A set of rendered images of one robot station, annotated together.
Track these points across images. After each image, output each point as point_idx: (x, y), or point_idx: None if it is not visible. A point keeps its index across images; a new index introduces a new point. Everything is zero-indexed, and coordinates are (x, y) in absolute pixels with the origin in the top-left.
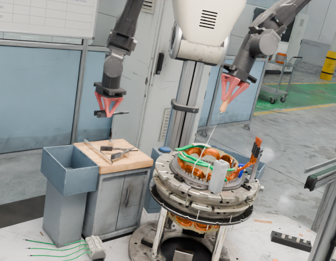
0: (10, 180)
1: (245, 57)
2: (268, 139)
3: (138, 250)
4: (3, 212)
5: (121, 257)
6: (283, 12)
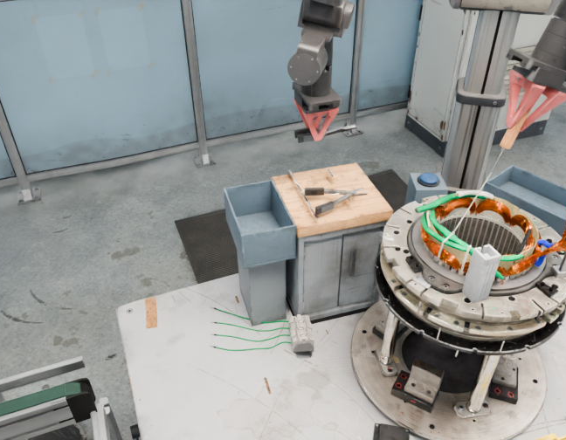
0: (266, 168)
1: (561, 37)
2: None
3: (365, 345)
4: None
5: (339, 352)
6: None
